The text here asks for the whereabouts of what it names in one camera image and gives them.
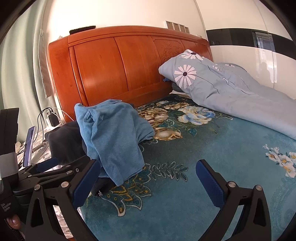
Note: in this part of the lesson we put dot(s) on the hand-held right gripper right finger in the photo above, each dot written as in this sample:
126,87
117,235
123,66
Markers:
209,183

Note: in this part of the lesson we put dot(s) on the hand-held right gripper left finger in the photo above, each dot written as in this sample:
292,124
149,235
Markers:
86,183

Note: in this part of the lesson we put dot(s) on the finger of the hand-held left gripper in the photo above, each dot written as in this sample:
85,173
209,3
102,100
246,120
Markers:
49,163
55,173

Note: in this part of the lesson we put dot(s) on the dark navy garment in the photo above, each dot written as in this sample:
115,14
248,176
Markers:
64,143

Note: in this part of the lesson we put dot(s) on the blue towel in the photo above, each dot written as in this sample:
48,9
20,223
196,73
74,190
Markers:
111,134

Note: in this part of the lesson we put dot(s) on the person's left hand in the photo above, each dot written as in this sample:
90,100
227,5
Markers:
13,222

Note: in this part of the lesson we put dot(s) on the silver phone stand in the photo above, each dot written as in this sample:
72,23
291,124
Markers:
41,147

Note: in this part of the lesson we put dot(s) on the phone with blue screen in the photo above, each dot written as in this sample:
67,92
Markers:
30,148

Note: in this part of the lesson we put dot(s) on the teal floral bed sheet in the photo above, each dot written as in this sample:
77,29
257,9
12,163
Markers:
208,148

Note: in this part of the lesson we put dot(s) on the black power adapter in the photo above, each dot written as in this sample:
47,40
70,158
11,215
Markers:
53,119

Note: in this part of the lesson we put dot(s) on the pale green curtain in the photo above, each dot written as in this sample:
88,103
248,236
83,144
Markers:
20,81

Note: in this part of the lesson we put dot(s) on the grey-blue daisy print duvet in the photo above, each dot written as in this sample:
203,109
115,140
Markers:
231,92

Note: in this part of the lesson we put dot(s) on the white pillow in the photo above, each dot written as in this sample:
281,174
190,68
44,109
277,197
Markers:
179,93

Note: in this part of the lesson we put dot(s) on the orange wooden headboard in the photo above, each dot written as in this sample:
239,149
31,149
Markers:
104,69

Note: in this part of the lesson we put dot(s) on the white wardrobe with black stripe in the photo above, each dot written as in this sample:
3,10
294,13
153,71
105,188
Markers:
242,58

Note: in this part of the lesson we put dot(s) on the black brush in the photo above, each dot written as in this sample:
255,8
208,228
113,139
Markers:
82,29

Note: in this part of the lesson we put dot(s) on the grey wall switch panel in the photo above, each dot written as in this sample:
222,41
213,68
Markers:
177,26

